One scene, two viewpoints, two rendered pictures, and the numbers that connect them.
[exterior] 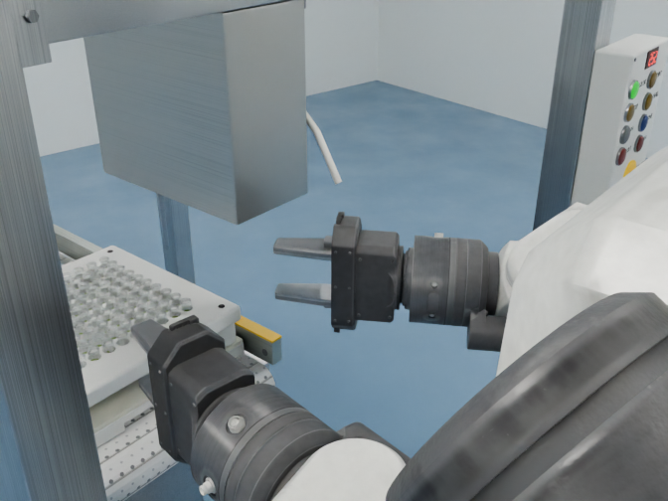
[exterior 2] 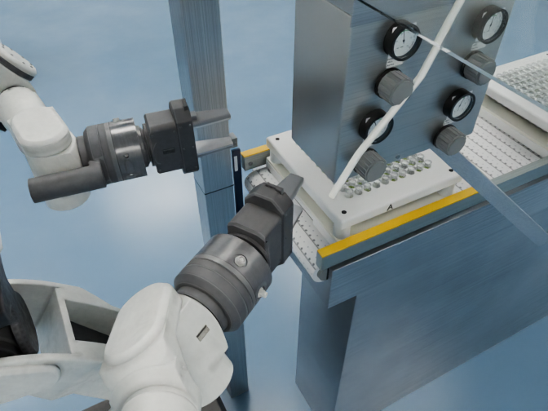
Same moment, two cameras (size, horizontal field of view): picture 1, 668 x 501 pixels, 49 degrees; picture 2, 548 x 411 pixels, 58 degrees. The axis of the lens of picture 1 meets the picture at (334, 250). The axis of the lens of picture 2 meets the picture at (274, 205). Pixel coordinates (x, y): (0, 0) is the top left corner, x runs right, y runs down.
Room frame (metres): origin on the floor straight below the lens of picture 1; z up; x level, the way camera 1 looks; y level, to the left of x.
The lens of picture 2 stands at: (0.82, -0.40, 1.47)
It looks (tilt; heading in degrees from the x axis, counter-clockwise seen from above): 43 degrees down; 112
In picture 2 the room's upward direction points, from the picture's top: straight up
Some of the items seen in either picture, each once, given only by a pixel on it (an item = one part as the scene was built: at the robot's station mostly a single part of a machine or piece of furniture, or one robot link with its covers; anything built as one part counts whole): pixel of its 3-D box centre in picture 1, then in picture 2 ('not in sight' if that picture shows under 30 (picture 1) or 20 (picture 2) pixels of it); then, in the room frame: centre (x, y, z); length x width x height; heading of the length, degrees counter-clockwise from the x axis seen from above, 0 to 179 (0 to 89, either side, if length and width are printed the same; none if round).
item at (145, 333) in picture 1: (159, 338); (209, 114); (0.49, 0.14, 1.07); 0.06 x 0.03 x 0.02; 42
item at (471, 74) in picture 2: not in sight; (481, 64); (0.84, 0.15, 1.21); 0.03 x 0.02 x 0.04; 50
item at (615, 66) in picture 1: (619, 122); not in sight; (1.18, -0.48, 1.02); 0.17 x 0.06 x 0.26; 140
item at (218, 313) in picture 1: (87, 320); (360, 158); (0.70, 0.28, 0.95); 0.25 x 0.24 x 0.02; 140
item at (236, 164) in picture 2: not in sight; (238, 190); (0.48, 0.23, 0.83); 0.02 x 0.01 x 0.20; 50
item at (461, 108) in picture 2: not in sight; (458, 104); (0.83, 0.15, 1.16); 0.04 x 0.01 x 0.04; 50
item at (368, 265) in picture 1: (393, 275); (249, 253); (0.65, -0.06, 1.03); 0.12 x 0.10 x 0.13; 82
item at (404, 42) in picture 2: not in sight; (403, 40); (0.76, 0.07, 1.26); 0.04 x 0.01 x 0.04; 50
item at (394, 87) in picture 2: not in sight; (395, 83); (0.77, 0.06, 1.22); 0.03 x 0.02 x 0.04; 50
